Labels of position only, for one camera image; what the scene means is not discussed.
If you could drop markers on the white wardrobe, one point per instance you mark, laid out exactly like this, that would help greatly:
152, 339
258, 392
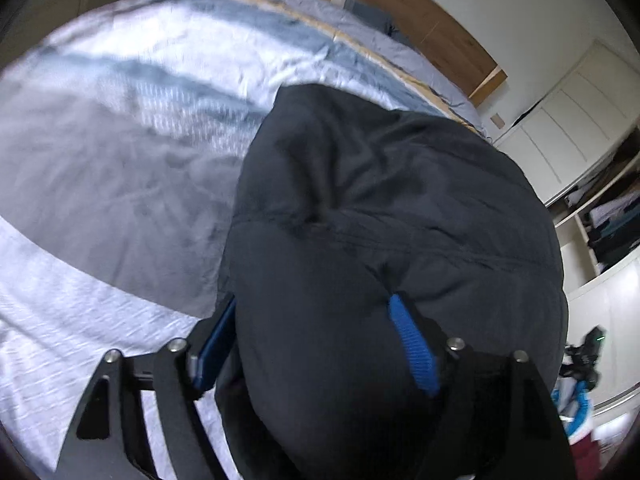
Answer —
555, 140

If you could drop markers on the black padded jacket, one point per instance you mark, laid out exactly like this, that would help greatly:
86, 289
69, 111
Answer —
390, 210

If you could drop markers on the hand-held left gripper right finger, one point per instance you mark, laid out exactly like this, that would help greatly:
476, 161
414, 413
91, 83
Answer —
415, 345

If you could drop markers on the bed with striped bedding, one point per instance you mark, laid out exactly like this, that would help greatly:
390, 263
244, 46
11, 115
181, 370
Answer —
125, 160

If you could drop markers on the wooden headboard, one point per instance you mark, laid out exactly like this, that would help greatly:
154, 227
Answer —
425, 5

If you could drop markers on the stacked clothes on wardrobe shelf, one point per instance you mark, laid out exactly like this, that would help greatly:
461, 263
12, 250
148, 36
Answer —
612, 230

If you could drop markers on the dark blue pillow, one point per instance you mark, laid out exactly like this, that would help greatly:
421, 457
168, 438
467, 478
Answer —
370, 14

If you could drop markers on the blue and white bundle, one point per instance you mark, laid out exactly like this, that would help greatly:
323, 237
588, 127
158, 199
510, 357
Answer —
580, 402

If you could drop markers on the red cloth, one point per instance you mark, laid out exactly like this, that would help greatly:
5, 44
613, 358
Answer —
590, 457

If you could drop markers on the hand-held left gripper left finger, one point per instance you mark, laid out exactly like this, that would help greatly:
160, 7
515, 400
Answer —
217, 345

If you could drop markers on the beige wall switch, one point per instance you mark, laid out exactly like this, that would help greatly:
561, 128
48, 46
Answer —
497, 120

